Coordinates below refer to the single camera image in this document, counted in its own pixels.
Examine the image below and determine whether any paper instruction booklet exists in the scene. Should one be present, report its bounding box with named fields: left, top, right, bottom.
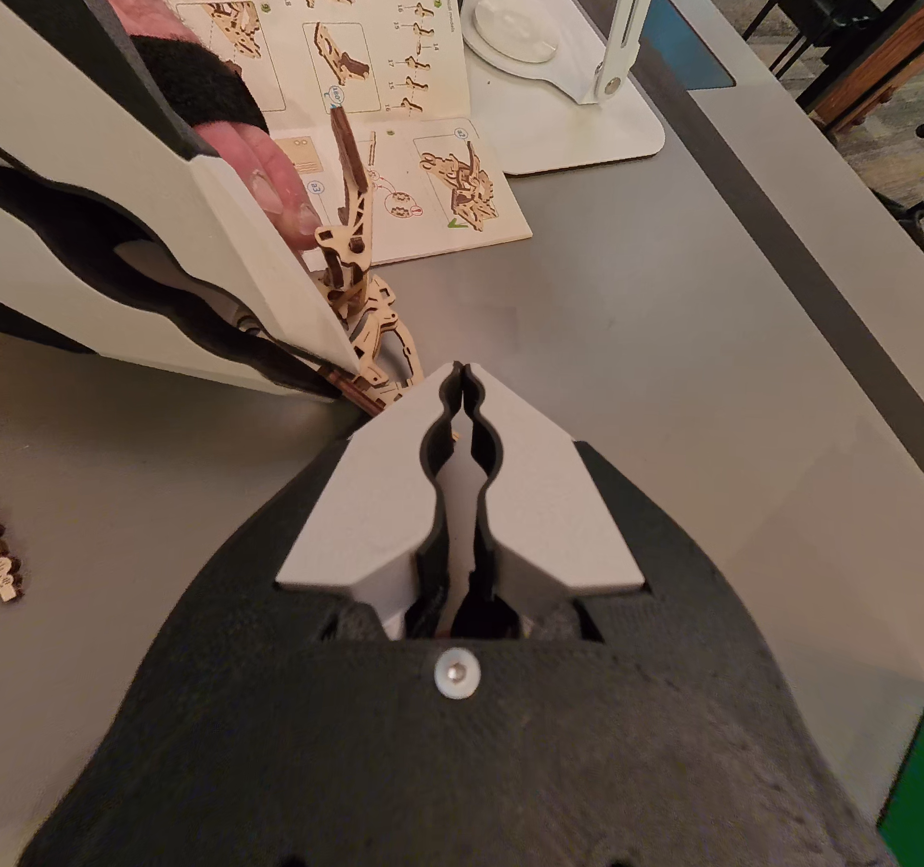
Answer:
left=148, top=0, right=534, bottom=266

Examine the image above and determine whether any wooden mechanical model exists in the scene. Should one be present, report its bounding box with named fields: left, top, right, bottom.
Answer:
left=315, top=107, right=428, bottom=418

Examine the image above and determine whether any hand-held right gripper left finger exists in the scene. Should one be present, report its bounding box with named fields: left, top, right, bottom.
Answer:
left=274, top=360, right=466, bottom=643

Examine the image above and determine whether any green sheet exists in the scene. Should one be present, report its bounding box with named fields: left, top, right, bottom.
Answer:
left=875, top=757, right=924, bottom=867

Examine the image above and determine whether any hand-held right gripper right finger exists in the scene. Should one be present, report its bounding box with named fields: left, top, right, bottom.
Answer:
left=462, top=363, right=647, bottom=637

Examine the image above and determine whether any brown wooden furniture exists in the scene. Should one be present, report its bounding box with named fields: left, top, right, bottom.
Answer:
left=814, top=21, right=924, bottom=133

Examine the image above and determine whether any teal desk mat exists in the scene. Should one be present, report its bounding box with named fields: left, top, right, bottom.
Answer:
left=577, top=0, right=737, bottom=90

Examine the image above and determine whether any person's left hand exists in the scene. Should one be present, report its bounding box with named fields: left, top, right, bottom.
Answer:
left=72, top=0, right=323, bottom=256

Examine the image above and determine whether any white stand base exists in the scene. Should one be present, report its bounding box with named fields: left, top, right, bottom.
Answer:
left=461, top=0, right=666, bottom=177

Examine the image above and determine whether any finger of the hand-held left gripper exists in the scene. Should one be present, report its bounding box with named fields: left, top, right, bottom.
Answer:
left=0, top=0, right=360, bottom=378
left=0, top=167, right=342, bottom=401

